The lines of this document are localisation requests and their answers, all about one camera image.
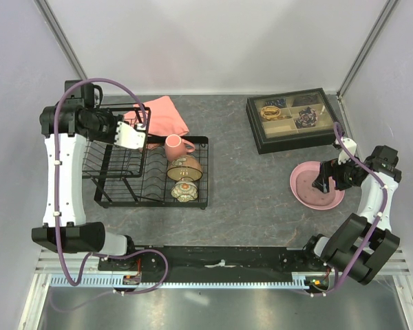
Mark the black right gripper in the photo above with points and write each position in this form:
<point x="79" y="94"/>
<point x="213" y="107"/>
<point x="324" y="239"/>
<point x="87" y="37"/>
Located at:
<point x="332" y="168"/>

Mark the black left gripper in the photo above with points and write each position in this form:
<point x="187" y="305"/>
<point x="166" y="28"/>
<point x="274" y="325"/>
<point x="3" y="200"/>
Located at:
<point x="114" y="119"/>

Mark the speckled ceramic plate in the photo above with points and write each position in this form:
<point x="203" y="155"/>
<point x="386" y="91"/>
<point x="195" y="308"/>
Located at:
<point x="311" y="195"/>

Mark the pink plate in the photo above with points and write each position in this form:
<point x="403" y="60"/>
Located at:
<point x="312" y="166"/>

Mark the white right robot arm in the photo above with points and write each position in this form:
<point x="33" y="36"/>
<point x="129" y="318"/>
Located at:
<point x="364" y="242"/>

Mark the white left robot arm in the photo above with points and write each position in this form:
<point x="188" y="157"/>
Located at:
<point x="68" y="127"/>

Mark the pink folded cloth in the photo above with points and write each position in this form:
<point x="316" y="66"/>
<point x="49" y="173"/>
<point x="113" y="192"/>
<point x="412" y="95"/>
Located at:
<point x="165" y="118"/>

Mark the black compartment display box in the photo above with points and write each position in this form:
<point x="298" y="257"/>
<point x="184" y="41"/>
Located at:
<point x="274" y="129"/>

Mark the dark floral fabric rosette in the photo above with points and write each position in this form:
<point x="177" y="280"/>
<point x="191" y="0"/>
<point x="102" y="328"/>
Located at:
<point x="307" y="118"/>

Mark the pink ceramic mug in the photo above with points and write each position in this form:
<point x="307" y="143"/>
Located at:
<point x="175" y="147"/>

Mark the blue patterned fabric roll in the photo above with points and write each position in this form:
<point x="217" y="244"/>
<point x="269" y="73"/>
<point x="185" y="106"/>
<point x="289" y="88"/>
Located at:
<point x="278" y="102"/>

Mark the brown floral bowl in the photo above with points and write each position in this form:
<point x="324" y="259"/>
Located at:
<point x="185" y="167"/>

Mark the small white patterned bowl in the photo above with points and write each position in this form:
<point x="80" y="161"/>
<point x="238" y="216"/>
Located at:
<point x="184" y="191"/>

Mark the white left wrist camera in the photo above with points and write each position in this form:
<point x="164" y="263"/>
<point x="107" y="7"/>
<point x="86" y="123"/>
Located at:
<point x="129" y="137"/>

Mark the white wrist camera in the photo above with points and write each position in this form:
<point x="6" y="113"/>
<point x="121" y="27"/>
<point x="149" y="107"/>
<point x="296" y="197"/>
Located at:
<point x="348" y="148"/>
<point x="129" y="137"/>

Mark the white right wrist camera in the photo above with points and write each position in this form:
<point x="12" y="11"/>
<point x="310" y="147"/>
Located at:
<point x="348" y="148"/>

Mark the black wire dish rack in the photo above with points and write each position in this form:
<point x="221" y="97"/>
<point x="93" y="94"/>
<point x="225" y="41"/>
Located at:
<point x="138" y="178"/>

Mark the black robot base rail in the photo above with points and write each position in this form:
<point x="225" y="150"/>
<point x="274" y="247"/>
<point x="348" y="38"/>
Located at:
<point x="218" y="264"/>

